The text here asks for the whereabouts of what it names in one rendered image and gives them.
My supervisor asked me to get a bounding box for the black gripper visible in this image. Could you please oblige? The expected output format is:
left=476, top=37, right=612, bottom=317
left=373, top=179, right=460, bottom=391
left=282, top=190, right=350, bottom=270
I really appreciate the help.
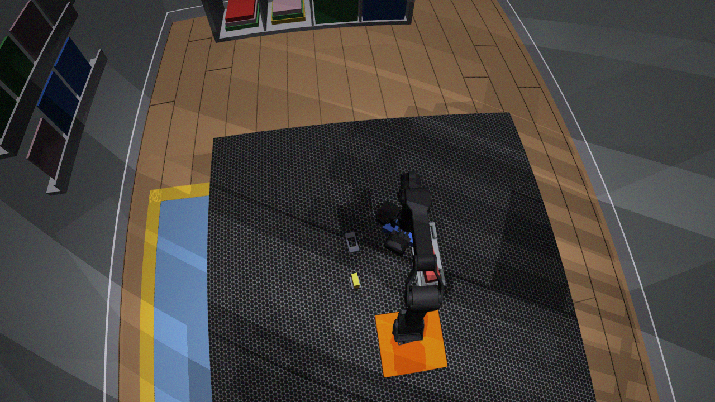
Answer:
left=384, top=213, right=412, bottom=256

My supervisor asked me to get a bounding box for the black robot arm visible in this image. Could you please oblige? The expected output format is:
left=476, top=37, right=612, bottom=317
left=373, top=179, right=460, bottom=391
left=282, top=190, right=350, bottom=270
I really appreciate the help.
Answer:
left=376, top=171, right=444, bottom=346

